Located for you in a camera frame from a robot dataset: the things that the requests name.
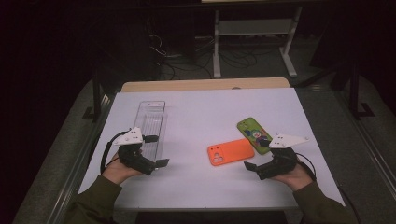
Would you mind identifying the clear plastic tray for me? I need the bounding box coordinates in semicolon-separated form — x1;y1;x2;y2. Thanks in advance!
133;100;169;162

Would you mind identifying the metal rail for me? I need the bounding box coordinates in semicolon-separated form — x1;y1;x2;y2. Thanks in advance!
46;92;116;224
335;92;396;194

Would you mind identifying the tangle of floor cables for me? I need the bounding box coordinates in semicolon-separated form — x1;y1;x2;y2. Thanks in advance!
146;31;281;80

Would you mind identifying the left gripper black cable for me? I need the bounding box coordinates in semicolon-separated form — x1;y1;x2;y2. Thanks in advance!
100;130;129;175

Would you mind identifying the black metal stand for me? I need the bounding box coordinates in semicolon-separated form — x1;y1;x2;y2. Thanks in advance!
82;71;113;122
348;62;376;120

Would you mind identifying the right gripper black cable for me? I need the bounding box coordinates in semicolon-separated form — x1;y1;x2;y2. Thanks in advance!
295;152;362;224

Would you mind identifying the orange phone case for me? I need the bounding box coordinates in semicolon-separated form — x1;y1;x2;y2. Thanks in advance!
206;138;256;167

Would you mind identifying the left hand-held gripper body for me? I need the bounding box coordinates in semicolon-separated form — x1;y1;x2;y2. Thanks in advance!
113;126;157;175

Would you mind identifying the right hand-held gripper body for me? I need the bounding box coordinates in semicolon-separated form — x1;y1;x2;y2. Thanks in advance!
255;133;310;181

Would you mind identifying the white metal desk frame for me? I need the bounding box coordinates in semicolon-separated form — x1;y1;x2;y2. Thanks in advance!
200;0;303;78

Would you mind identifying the person's right hand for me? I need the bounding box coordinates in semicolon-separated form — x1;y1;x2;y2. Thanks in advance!
274;162;314;192

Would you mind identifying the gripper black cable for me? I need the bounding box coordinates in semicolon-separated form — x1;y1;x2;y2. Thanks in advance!
100;130;129;175
295;152;362;224

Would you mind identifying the person's left hand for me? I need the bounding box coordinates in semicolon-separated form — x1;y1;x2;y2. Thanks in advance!
102;149;144;186

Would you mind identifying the light wooden table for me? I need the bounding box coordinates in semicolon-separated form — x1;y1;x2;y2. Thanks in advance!
120;77;291;93

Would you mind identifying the green cartoon phone case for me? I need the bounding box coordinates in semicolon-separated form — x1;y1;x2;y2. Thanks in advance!
236;117;275;156

